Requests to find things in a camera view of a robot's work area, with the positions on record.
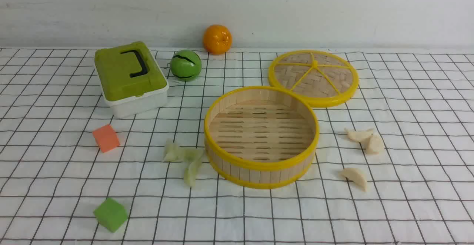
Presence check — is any green toy watermelon ball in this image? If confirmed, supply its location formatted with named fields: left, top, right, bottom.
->
left=170, top=50, right=202, bottom=81

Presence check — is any orange foam cube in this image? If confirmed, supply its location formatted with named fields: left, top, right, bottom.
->
left=93, top=125, right=120, bottom=153

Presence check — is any green dumpling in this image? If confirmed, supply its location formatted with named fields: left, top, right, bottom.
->
left=183, top=156, right=202, bottom=188
left=183, top=148, right=204, bottom=162
left=164, top=140, right=185, bottom=162

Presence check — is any green foam cube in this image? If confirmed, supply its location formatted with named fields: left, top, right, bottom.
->
left=93, top=197, right=128, bottom=233

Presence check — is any green lid white box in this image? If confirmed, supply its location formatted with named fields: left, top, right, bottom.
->
left=94, top=41, right=169, bottom=118

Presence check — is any bamboo steamer lid yellow rim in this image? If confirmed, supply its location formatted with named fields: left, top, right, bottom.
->
left=268, top=50, right=359, bottom=108

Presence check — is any orange toy fruit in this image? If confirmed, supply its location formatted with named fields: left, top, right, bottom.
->
left=203, top=25, right=233, bottom=55

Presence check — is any white dumpling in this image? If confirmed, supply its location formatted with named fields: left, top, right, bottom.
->
left=345, top=128, right=374, bottom=143
left=339, top=168, right=368, bottom=192
left=365, top=134, right=385, bottom=154

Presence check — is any white grid tablecloth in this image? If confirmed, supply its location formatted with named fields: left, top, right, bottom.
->
left=0, top=46, right=474, bottom=245

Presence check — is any bamboo steamer tray yellow rim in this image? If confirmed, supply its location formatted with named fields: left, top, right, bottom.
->
left=204, top=86, right=320, bottom=189

